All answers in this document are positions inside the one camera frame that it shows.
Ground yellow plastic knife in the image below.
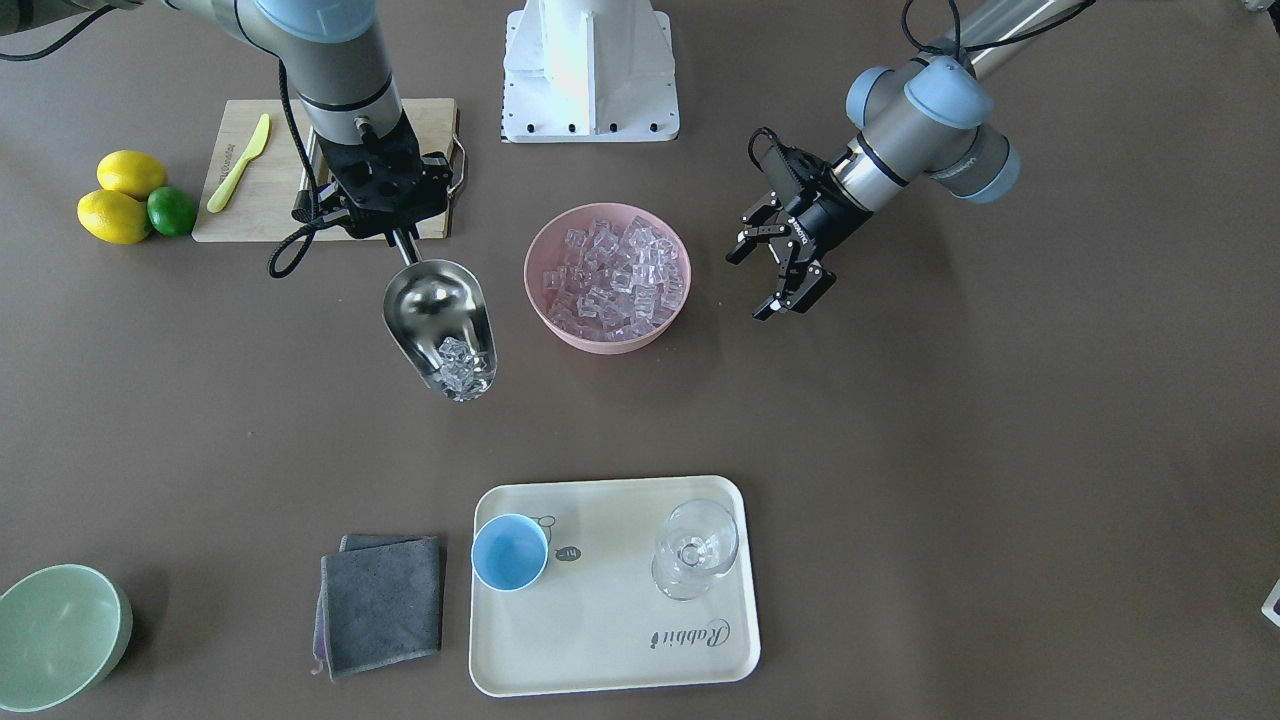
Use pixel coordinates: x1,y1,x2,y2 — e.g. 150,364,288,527
205,113,271,214

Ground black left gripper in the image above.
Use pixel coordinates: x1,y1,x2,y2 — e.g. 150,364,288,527
726,146,872,322

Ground upper yellow lemon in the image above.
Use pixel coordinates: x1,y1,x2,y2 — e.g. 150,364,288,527
95,149,168,201

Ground yellow lemon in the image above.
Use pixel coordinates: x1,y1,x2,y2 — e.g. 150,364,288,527
76,190,152,245
95,149,168,201

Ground green lime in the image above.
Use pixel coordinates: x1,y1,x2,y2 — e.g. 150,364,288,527
146,186,198,237

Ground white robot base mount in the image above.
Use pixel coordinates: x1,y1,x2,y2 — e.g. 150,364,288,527
500,1,681,143

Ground pink bowl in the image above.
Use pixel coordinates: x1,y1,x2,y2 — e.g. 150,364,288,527
524,202,692,354

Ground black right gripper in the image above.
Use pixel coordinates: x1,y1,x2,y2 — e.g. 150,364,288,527
315,111,454,240

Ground ice cubes in scoop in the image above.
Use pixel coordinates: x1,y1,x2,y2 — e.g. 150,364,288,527
436,337,497,402

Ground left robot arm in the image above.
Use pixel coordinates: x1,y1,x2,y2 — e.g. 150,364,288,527
726,1,1088,320

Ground clear ice cubes pile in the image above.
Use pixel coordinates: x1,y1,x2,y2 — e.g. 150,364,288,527
536,217,690,345

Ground bamboo cutting board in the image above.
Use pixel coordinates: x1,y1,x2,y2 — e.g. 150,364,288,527
193,97,458,246

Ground lower yellow lemon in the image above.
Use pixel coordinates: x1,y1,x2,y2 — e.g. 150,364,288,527
76,190,152,245

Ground clear wine glass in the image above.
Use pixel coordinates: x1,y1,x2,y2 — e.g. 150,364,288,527
652,498,741,601

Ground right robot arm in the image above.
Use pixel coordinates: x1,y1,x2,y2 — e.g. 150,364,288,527
173,1,452,245

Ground cream serving tray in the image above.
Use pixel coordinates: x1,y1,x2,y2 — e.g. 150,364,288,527
468,475,762,697

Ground green bowl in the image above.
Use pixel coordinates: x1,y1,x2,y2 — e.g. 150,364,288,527
1,564,133,714

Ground light blue cup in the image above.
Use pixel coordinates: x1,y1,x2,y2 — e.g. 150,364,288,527
471,512,550,592

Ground grey folded cloth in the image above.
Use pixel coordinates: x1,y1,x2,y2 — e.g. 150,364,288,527
312,534,445,682

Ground stainless steel ice scoop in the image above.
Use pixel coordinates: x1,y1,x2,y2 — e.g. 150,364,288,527
381,231,497,402

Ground steel muddler black tip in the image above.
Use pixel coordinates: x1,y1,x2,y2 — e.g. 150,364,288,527
291,129,323,224

